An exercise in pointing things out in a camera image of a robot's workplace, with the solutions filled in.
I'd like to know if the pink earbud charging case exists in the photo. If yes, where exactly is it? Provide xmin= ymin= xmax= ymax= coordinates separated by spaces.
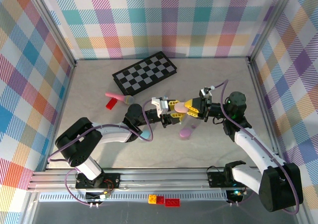
xmin=173 ymin=101 xmax=187 ymax=114

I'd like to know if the pink toy microphone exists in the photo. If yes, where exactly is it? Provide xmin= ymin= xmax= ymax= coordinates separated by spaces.
xmin=105 ymin=91 xmax=135 ymax=105

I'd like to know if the red plastic building brick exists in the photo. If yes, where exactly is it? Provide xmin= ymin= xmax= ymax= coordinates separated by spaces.
xmin=105 ymin=97 xmax=118 ymax=110

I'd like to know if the black grey folding chessboard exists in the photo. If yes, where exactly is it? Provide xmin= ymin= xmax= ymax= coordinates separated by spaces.
xmin=111 ymin=51 xmax=178 ymax=97

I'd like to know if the long red building brick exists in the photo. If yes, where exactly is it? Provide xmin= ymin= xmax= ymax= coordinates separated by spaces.
xmin=164 ymin=198 xmax=181 ymax=208

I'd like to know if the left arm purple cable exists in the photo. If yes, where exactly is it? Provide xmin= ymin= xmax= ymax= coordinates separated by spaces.
xmin=48 ymin=101 xmax=154 ymax=207

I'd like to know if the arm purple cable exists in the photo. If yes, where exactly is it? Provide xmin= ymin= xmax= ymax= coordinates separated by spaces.
xmin=213 ymin=79 xmax=299 ymax=215
xmin=48 ymin=101 xmax=154 ymax=207

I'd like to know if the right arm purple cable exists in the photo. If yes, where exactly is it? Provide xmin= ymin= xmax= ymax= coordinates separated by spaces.
xmin=213 ymin=79 xmax=299 ymax=215

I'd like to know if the aluminium frame side rail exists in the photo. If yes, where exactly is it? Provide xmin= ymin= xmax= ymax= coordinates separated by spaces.
xmin=44 ymin=61 xmax=78 ymax=171
xmin=247 ymin=57 xmax=285 ymax=169

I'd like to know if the aluminium mounting rail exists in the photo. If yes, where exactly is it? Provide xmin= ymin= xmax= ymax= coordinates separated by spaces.
xmin=27 ymin=167 xmax=302 ymax=192

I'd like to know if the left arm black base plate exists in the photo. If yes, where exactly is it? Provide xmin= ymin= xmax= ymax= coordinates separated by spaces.
xmin=75 ymin=173 xmax=121 ymax=189

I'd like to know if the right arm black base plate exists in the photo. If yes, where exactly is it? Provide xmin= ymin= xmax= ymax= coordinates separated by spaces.
xmin=207 ymin=171 xmax=254 ymax=188

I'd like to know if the grey slotted cable duct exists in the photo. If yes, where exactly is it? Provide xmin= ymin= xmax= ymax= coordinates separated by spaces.
xmin=38 ymin=193 xmax=229 ymax=202

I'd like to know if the aluminium frame corner post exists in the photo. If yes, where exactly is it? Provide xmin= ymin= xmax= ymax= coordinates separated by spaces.
xmin=248 ymin=0 xmax=299 ymax=61
xmin=29 ymin=0 xmax=77 ymax=67

